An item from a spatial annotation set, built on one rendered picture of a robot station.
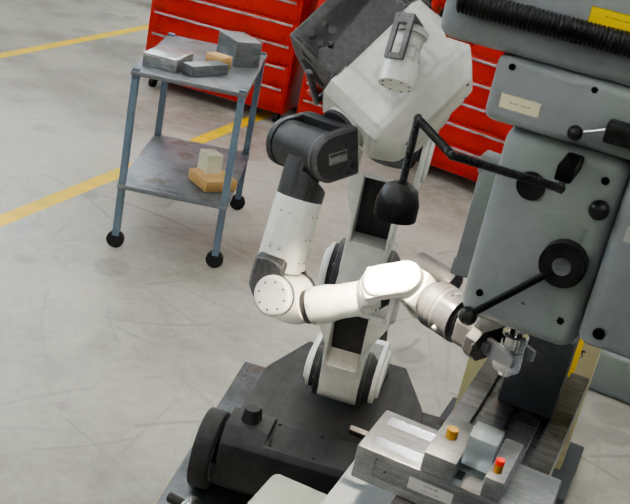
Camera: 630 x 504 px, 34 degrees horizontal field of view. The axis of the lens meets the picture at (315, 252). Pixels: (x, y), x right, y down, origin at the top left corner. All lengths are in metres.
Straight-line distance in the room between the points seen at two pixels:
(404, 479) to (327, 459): 0.65
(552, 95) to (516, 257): 0.26
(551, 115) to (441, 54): 0.50
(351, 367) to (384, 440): 0.69
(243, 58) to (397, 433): 3.15
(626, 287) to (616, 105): 0.27
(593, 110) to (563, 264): 0.23
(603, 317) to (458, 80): 0.61
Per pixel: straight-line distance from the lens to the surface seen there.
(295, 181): 1.94
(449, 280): 1.86
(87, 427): 3.55
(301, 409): 2.74
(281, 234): 1.95
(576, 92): 1.52
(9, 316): 4.16
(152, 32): 7.24
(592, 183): 1.56
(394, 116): 1.94
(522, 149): 1.57
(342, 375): 2.62
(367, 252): 2.38
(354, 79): 1.97
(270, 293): 1.94
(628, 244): 1.55
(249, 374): 3.18
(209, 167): 4.82
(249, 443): 2.53
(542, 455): 2.17
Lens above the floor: 2.00
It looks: 23 degrees down
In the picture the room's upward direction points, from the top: 12 degrees clockwise
